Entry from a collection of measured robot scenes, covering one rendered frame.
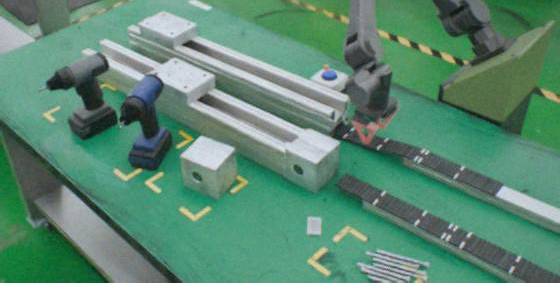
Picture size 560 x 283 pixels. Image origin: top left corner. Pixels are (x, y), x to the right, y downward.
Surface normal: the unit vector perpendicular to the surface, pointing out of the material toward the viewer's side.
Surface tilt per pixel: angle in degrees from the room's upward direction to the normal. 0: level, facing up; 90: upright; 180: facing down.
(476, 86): 90
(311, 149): 0
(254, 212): 0
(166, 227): 0
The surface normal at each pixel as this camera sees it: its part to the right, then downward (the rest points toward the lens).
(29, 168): 0.68, 0.38
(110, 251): -0.07, -0.82
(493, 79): -0.70, 0.44
